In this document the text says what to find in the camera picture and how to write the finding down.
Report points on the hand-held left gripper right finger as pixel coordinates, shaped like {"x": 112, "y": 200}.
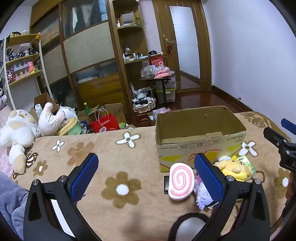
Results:
{"x": 208, "y": 178}

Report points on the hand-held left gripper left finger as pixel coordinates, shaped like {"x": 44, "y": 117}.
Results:
{"x": 84, "y": 178}

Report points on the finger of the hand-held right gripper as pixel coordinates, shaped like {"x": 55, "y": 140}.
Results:
{"x": 289, "y": 126}
{"x": 275, "y": 136}

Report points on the purple-haired plush doll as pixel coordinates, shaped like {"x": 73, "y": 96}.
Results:
{"x": 203, "y": 197}

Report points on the yellow dog plush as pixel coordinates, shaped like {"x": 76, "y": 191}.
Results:
{"x": 233, "y": 168}

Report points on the pink swirl plush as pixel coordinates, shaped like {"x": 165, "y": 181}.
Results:
{"x": 180, "y": 180}

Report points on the green tissue pack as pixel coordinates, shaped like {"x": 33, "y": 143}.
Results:
{"x": 248, "y": 162}

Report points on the cardboard box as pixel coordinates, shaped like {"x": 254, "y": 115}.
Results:
{"x": 180, "y": 148}

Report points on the grey round plush black band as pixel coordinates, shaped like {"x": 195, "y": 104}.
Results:
{"x": 189, "y": 227}

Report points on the person's right hand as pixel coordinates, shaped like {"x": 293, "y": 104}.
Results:
{"x": 289, "y": 185}

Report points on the green and yellow toy pot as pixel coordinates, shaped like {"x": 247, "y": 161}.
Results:
{"x": 71, "y": 128}

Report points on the red paper bag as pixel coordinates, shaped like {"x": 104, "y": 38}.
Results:
{"x": 104, "y": 126}

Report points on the white and pink plush toy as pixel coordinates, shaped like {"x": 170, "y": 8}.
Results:
{"x": 49, "y": 120}

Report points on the green plastic bottle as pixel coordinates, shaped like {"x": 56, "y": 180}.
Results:
{"x": 87, "y": 110}

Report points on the brown carton with open flaps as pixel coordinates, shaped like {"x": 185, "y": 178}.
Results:
{"x": 115, "y": 111}

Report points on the purple fleece blanket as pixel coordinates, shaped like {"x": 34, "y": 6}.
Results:
{"x": 11, "y": 197}

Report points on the large white bear plush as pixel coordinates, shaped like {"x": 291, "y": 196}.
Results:
{"x": 18, "y": 132}

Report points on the pink bed sheet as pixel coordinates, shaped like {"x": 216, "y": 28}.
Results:
{"x": 5, "y": 160}

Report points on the pink patterned box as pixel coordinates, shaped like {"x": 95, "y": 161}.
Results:
{"x": 161, "y": 111}

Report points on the cardboard carton behind plush toys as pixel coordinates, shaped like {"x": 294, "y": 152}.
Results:
{"x": 42, "y": 98}

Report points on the clear storage bin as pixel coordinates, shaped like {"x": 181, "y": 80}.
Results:
{"x": 171, "y": 95}

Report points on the lace-trimmed wicker basket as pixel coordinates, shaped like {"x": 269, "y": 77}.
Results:
{"x": 144, "y": 107}

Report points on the small dark side table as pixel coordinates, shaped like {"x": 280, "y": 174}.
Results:
{"x": 164, "y": 92}

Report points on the pink packets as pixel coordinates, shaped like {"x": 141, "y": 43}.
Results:
{"x": 161, "y": 73}

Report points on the purple plush toy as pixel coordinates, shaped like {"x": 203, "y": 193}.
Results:
{"x": 2, "y": 97}

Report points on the clear jar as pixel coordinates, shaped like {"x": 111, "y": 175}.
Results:
{"x": 145, "y": 69}

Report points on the red box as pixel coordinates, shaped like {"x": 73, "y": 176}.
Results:
{"x": 156, "y": 60}

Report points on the wooden wardrobe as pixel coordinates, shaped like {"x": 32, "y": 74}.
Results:
{"x": 90, "y": 46}

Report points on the white shelf with figures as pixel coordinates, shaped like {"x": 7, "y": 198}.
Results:
{"x": 23, "y": 38}

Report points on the wooden door with glass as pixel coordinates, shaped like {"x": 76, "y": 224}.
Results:
{"x": 161, "y": 27}

